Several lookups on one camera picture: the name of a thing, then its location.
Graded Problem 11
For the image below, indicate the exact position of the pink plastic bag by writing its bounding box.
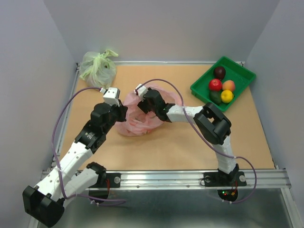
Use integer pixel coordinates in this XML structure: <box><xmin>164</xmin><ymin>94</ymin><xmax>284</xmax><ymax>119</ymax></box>
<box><xmin>115</xmin><ymin>83</ymin><xmax>181</xmax><ymax>137</ymax></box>

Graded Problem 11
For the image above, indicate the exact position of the dark green avocado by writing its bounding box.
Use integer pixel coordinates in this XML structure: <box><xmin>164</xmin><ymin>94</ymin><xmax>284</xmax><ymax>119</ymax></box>
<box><xmin>209</xmin><ymin>91</ymin><xmax>222</xmax><ymax>105</ymax></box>

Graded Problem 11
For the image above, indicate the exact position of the dark red fruit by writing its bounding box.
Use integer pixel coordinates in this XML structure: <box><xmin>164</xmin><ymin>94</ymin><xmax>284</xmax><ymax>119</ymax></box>
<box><xmin>213</xmin><ymin>66</ymin><xmax>226</xmax><ymax>80</ymax></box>

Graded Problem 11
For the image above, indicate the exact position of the yellow fruit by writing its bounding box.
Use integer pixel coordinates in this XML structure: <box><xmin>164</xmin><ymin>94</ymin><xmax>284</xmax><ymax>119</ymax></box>
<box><xmin>220</xmin><ymin>90</ymin><xmax>234</xmax><ymax>104</ymax></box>

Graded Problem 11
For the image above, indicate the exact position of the peach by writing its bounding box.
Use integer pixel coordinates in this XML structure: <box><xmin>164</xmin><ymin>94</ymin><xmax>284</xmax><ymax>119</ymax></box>
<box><xmin>222</xmin><ymin>80</ymin><xmax>236</xmax><ymax>92</ymax></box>

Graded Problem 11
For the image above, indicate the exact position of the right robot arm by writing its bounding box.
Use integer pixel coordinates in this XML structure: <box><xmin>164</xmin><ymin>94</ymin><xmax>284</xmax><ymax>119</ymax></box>
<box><xmin>134</xmin><ymin>85</ymin><xmax>243</xmax><ymax>187</ymax></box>

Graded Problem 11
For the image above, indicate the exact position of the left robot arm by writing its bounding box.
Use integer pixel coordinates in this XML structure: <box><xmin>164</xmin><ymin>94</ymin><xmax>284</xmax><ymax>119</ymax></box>
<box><xmin>22</xmin><ymin>103</ymin><xmax>128</xmax><ymax>228</ymax></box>

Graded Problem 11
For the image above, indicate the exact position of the green plastic bag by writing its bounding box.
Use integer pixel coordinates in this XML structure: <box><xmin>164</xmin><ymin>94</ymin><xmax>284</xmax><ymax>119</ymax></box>
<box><xmin>79</xmin><ymin>49</ymin><xmax>119</xmax><ymax>89</ymax></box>

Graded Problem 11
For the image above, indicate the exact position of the green plastic tray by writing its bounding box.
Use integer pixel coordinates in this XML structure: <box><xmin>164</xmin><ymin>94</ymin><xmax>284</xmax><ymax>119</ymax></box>
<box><xmin>190</xmin><ymin>57</ymin><xmax>256</xmax><ymax>112</ymax></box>

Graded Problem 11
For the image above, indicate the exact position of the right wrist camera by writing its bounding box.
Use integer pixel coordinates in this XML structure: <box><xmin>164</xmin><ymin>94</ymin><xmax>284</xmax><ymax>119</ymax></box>
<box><xmin>134</xmin><ymin>84</ymin><xmax>148</xmax><ymax>100</ymax></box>

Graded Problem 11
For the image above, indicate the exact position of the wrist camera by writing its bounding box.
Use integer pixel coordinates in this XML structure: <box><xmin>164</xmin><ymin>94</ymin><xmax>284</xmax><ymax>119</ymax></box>
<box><xmin>100</xmin><ymin>87</ymin><xmax>120</xmax><ymax>106</ymax></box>
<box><xmin>134</xmin><ymin>84</ymin><xmax>148</xmax><ymax>100</ymax></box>

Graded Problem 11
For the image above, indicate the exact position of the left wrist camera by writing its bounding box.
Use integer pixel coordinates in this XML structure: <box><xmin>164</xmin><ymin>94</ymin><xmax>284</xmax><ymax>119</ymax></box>
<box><xmin>100</xmin><ymin>87</ymin><xmax>120</xmax><ymax>106</ymax></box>

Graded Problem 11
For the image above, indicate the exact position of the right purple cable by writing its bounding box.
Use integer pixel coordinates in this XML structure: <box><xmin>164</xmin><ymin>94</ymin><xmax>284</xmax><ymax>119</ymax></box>
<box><xmin>136</xmin><ymin>78</ymin><xmax>257</xmax><ymax>205</ymax></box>

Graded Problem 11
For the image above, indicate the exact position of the purple cable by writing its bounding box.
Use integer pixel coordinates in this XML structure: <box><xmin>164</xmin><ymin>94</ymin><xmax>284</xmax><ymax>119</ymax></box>
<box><xmin>51</xmin><ymin>86</ymin><xmax>127</xmax><ymax>205</ymax></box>
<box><xmin>136</xmin><ymin>78</ymin><xmax>257</xmax><ymax>205</ymax></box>

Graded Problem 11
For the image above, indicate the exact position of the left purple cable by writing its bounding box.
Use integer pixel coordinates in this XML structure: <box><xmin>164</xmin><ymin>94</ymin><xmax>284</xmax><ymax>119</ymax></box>
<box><xmin>51</xmin><ymin>86</ymin><xmax>127</xmax><ymax>205</ymax></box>

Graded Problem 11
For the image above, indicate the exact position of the aluminium mounting rail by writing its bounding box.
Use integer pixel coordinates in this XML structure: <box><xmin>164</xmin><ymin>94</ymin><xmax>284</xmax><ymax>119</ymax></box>
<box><xmin>28</xmin><ymin>169</ymin><xmax>300</xmax><ymax>228</ymax></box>

